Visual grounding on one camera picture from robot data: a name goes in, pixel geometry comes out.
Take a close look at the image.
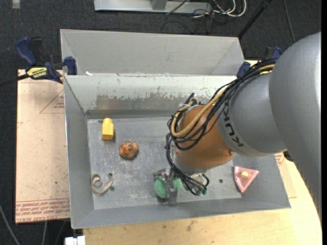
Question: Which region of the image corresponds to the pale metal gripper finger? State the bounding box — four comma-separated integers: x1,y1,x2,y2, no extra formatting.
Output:
153,170,168,181
168,186,178,205

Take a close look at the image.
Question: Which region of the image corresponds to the green ball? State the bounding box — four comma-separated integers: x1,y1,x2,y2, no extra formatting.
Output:
154,177,182,199

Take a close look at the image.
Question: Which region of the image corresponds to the orange ball with black stripes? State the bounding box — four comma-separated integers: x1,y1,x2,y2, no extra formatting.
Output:
118,141,139,160

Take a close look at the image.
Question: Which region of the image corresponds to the grey curled strip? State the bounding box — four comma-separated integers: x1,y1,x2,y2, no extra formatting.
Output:
91,172,114,195

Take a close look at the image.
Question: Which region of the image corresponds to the yellow toy block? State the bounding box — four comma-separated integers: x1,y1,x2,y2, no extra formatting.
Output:
101,117,115,140

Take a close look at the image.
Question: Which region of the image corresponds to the pink triangle with yellow knob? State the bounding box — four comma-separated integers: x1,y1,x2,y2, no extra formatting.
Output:
233,166,260,193

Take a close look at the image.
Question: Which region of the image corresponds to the grey metal bin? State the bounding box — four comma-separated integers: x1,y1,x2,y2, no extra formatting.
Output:
60,29,291,229

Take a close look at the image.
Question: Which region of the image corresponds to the brown cardboard board, red print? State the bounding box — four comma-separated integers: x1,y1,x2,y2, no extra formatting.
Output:
15,69,71,224

